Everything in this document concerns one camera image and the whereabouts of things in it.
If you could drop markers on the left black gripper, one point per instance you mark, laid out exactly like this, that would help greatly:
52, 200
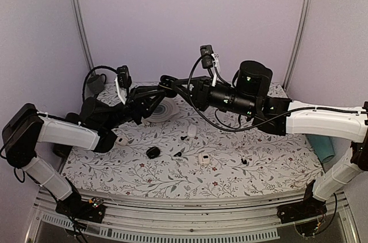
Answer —
138, 100

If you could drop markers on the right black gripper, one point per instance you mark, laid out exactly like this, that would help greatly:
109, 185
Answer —
198, 96

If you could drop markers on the black charging case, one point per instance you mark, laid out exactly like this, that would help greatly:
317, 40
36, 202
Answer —
166, 83

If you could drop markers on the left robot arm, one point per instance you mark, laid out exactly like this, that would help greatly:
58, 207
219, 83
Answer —
92, 132

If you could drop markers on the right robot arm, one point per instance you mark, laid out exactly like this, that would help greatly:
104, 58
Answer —
282, 116

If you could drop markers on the white closed earbud case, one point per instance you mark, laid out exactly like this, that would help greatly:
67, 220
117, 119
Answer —
192, 131

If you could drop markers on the white open earbud case left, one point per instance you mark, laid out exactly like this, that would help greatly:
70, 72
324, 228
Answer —
122, 141

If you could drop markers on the white open earbud case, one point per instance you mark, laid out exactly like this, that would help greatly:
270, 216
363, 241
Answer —
203, 159
122, 141

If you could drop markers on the black open case left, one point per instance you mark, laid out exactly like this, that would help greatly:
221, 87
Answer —
153, 152

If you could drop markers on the white open earbud case centre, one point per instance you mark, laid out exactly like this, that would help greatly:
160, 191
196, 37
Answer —
203, 159

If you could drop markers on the white spiral ceramic plate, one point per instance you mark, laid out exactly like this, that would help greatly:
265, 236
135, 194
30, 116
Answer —
164, 111

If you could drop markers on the grey mug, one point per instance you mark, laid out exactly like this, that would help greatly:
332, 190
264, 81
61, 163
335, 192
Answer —
96, 83

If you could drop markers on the floral patterned table mat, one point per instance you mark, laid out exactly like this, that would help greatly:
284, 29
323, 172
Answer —
275, 164

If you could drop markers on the teal cylinder cup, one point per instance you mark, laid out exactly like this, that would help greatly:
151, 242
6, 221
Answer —
322, 146

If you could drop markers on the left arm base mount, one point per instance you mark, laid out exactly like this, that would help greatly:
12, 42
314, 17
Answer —
80, 209

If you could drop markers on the left aluminium frame post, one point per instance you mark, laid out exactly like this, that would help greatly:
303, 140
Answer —
76, 7

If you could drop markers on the aluminium frame post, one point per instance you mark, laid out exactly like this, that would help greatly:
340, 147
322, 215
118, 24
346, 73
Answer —
76, 7
296, 44

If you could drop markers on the aluminium front rail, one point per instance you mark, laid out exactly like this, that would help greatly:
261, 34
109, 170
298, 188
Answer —
144, 219

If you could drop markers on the right aluminium frame post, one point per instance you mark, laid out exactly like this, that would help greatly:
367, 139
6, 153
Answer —
296, 44

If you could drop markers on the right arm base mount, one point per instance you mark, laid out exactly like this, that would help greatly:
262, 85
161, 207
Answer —
303, 209

